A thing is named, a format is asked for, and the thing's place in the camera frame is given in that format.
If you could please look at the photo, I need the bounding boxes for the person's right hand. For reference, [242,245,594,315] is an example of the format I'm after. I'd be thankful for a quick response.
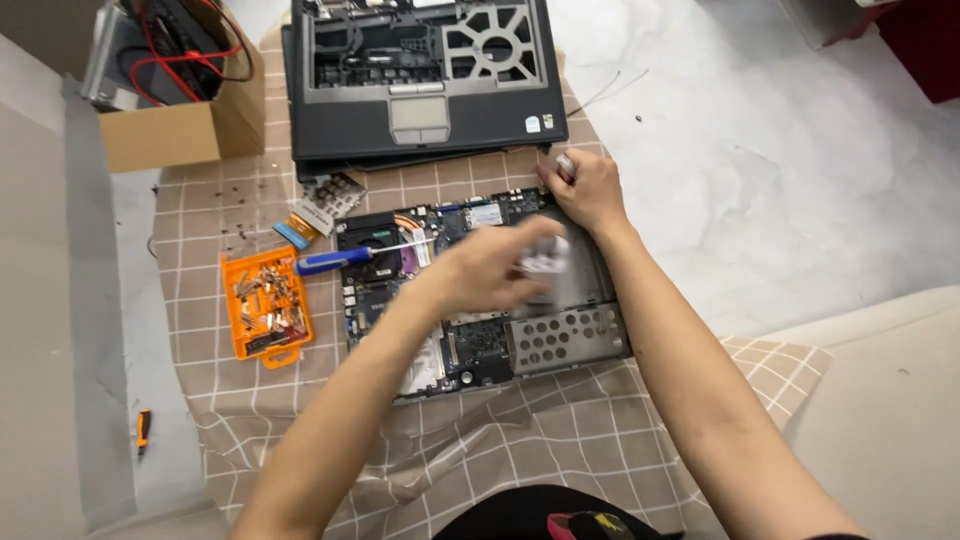
[535,147,630,235]

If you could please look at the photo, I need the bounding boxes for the person's left hand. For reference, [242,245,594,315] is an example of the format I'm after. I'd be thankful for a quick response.
[418,217,565,316]

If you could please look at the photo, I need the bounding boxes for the laptop motherboard base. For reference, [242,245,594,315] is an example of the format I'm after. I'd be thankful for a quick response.
[333,186,633,402]

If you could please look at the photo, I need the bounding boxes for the beige checkered cloth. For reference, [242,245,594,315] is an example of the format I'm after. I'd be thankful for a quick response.
[152,26,834,540]

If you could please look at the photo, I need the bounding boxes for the black laptop palmrest chassis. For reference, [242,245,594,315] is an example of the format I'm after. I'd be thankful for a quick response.
[281,0,570,181]

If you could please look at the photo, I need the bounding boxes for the person's black clothing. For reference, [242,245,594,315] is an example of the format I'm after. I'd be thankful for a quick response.
[432,484,685,540]

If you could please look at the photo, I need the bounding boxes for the orange screwdriver bit case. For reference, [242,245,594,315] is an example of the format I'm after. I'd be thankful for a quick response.
[219,245,316,370]

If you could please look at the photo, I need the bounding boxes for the cardboard box with parts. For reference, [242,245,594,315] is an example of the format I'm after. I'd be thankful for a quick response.
[81,0,267,175]

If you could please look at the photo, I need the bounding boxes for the thin grey wire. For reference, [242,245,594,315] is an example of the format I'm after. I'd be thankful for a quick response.
[566,69,651,119]

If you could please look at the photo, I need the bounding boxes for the blue handled screwdriver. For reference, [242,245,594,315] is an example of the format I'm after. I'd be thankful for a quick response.
[294,238,432,277]

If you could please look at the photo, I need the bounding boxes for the small perforated metal bracket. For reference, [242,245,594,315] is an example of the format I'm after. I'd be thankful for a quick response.
[303,172,368,220]

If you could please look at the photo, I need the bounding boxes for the orange flat ribbon cable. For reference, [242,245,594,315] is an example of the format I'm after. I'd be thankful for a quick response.
[272,199,336,251]

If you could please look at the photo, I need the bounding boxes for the red cable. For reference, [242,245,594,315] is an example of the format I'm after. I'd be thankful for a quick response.
[129,0,255,108]

